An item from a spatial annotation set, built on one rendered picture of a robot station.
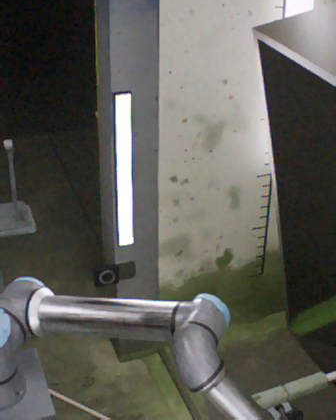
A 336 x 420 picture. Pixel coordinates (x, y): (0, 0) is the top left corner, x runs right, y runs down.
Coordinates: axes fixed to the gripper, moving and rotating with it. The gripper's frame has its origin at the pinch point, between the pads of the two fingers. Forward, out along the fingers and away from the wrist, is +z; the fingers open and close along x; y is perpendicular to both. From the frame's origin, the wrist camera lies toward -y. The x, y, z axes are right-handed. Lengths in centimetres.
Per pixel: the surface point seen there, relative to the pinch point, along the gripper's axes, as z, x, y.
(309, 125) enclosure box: 43, 27, -73
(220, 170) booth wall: 89, 21, -27
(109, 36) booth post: 98, -20, -86
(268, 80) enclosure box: 46, 11, -90
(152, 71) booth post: 96, -5, -71
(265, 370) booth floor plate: 48, 30, 55
